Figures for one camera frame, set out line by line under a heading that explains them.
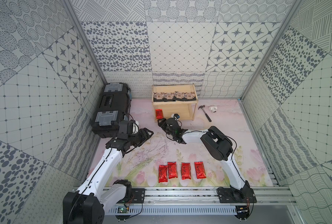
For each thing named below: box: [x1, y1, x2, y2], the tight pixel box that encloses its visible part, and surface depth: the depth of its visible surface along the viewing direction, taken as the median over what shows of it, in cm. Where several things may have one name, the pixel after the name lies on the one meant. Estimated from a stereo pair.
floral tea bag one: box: [156, 92, 163, 100], surface depth 95 cm
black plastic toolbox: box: [90, 82, 132, 139], surface depth 95 cm
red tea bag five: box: [193, 161, 207, 180], surface depth 83 cm
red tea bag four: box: [181, 162, 192, 181], surface depth 83 cm
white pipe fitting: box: [208, 105, 218, 114], surface depth 113 cm
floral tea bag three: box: [176, 91, 183, 99], surface depth 95 cm
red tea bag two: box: [158, 164, 168, 183], surface depth 81 cm
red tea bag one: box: [155, 108, 164, 119], surface depth 109 cm
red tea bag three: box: [167, 161, 178, 180], surface depth 83 cm
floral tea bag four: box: [186, 92, 193, 100], surface depth 95 cm
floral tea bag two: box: [166, 92, 173, 100], surface depth 95 cm
